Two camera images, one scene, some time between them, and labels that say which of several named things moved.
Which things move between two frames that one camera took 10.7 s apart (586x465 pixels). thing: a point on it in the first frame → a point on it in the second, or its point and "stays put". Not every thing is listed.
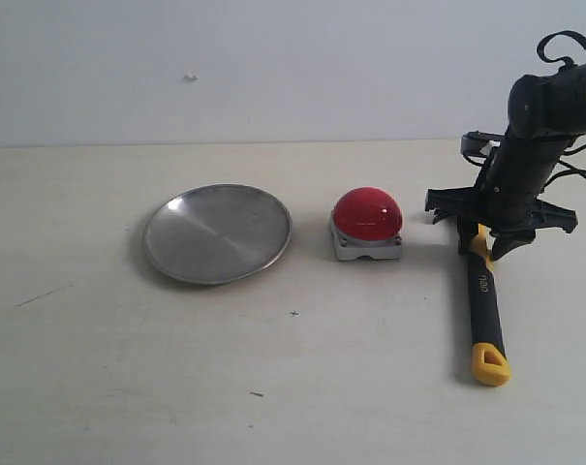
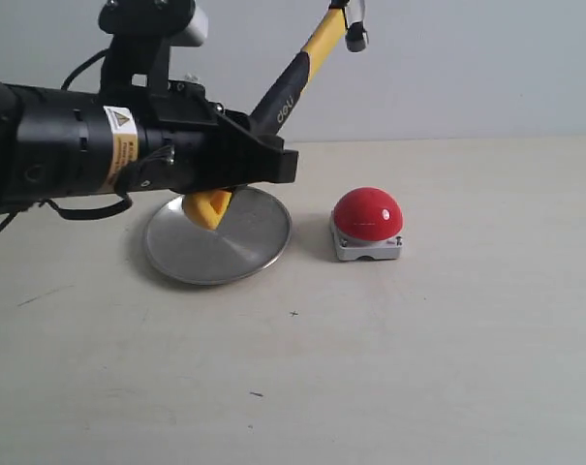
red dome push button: [366, 222] stays put
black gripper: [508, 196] → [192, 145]
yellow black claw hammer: [490, 360] → [208, 208]
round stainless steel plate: [217, 233] stays put
